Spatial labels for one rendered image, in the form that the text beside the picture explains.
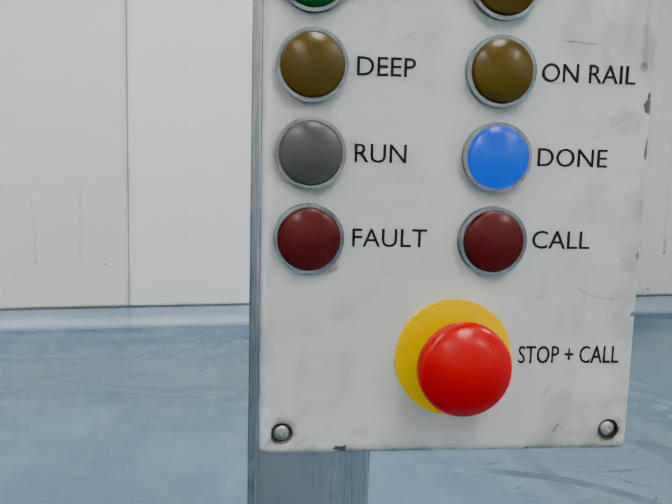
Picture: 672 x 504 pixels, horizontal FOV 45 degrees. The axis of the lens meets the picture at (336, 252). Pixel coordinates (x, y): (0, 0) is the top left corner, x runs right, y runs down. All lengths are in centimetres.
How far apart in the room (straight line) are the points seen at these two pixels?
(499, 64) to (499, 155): 4
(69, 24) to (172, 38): 47
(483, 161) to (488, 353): 8
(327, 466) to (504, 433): 10
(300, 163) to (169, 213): 376
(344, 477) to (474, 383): 13
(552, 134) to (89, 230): 380
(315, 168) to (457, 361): 10
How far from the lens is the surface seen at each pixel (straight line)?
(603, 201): 38
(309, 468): 44
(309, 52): 34
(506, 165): 35
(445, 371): 34
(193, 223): 410
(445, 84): 35
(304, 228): 34
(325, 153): 34
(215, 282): 415
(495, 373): 34
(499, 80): 35
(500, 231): 35
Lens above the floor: 95
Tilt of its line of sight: 8 degrees down
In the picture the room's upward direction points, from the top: 1 degrees clockwise
